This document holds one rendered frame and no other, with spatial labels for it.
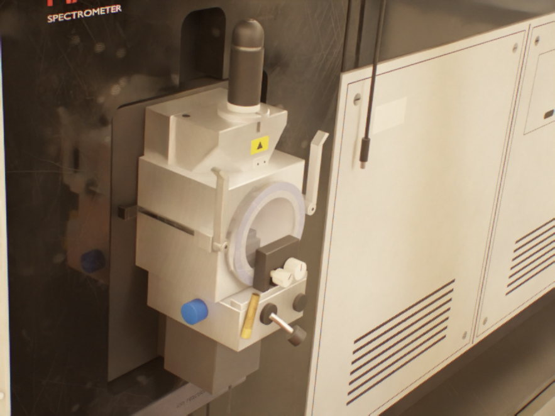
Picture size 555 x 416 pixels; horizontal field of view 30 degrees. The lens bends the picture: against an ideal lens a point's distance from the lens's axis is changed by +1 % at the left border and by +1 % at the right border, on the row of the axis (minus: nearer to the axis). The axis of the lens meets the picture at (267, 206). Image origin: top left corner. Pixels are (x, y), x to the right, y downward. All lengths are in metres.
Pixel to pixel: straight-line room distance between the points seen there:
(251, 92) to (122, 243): 0.16
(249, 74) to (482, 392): 0.86
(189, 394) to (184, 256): 0.19
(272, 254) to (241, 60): 0.15
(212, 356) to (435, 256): 0.50
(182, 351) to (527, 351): 0.87
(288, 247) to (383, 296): 0.41
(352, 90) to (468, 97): 0.25
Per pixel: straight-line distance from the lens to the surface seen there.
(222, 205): 0.75
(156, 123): 0.80
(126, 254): 0.84
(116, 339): 0.87
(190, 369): 0.89
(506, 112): 1.34
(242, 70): 0.78
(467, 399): 1.51
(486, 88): 1.27
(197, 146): 0.78
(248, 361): 0.90
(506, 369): 1.60
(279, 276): 0.80
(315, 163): 0.83
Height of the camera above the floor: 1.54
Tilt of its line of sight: 23 degrees down
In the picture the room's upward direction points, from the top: 5 degrees clockwise
